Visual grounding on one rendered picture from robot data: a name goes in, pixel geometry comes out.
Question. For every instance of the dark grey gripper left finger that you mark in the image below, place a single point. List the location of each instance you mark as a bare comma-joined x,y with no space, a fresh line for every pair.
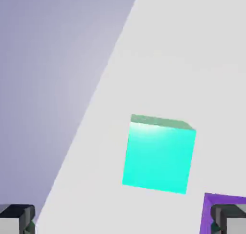
17,216

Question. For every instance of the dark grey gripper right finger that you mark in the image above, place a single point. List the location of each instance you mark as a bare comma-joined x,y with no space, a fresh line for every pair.
230,218

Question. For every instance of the small purple cube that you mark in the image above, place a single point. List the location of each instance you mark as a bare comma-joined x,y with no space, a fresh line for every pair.
206,214

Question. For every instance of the small cyan cube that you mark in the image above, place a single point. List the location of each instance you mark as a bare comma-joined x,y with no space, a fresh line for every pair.
158,157

